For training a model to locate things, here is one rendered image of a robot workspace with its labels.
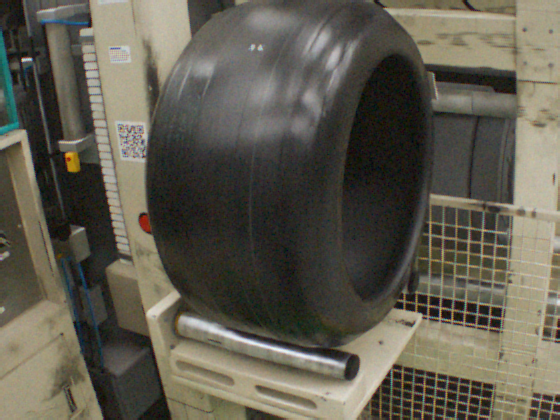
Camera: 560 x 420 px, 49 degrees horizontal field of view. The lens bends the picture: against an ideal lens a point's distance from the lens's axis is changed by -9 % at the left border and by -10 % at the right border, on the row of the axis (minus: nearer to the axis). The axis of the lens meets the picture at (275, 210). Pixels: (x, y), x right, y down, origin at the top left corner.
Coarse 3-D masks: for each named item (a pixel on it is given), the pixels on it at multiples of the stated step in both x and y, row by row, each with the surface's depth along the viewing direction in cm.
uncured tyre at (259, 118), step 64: (256, 0) 101; (320, 0) 94; (192, 64) 90; (256, 64) 85; (320, 64) 83; (384, 64) 119; (192, 128) 86; (256, 128) 82; (320, 128) 81; (384, 128) 128; (192, 192) 87; (256, 192) 82; (320, 192) 82; (384, 192) 130; (192, 256) 91; (256, 256) 84; (320, 256) 84; (384, 256) 125; (256, 320) 94; (320, 320) 91
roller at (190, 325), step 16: (176, 320) 118; (192, 320) 116; (208, 320) 116; (192, 336) 116; (208, 336) 114; (224, 336) 112; (240, 336) 111; (256, 336) 110; (240, 352) 112; (256, 352) 109; (272, 352) 108; (288, 352) 106; (304, 352) 105; (320, 352) 104; (336, 352) 103; (304, 368) 105; (320, 368) 103; (336, 368) 102; (352, 368) 102
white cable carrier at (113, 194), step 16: (80, 32) 113; (96, 64) 114; (96, 80) 116; (96, 96) 117; (96, 112) 119; (96, 128) 120; (112, 160) 122; (112, 176) 123; (112, 192) 125; (112, 208) 127; (112, 224) 129; (128, 240) 129
